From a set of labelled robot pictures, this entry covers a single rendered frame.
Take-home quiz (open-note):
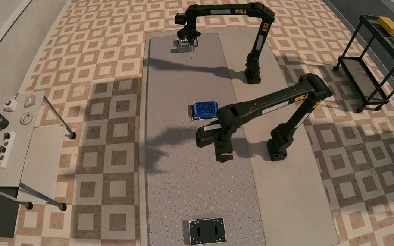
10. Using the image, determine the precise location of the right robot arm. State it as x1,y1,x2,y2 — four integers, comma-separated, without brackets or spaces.
175,2,275,82

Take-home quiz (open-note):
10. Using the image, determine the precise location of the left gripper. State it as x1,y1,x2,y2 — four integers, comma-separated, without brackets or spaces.
215,138,233,163

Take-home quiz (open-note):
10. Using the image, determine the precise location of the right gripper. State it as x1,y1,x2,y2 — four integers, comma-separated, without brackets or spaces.
186,31,201,45

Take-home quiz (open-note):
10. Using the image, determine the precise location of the blue tube carrier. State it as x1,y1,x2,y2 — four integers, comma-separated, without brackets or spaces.
194,101,217,117

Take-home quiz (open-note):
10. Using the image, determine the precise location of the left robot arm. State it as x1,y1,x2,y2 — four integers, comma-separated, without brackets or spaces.
196,73,333,159

